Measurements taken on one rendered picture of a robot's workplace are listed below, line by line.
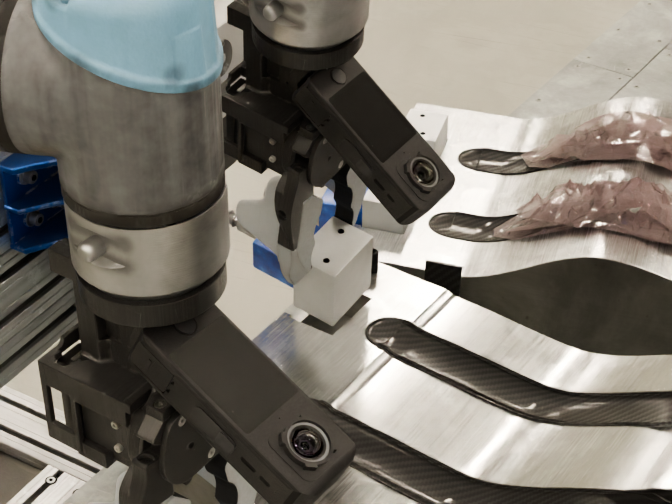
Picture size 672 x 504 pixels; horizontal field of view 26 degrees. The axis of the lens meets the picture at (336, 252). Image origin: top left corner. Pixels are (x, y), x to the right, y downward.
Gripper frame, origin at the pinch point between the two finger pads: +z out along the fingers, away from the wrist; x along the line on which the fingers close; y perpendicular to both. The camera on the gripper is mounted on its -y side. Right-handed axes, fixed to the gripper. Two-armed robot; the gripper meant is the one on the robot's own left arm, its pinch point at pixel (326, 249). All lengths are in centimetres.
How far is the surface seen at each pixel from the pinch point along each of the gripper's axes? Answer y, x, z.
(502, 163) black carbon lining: 0.2, -29.1, 13.8
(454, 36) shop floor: 82, -177, 133
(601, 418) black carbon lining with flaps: -22.9, 0.5, 1.5
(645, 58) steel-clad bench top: 0, -63, 24
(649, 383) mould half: -24.4, -3.2, 0.4
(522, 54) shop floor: 65, -178, 131
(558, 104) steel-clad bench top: 4, -48, 22
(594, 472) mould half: -25.1, 6.9, -1.6
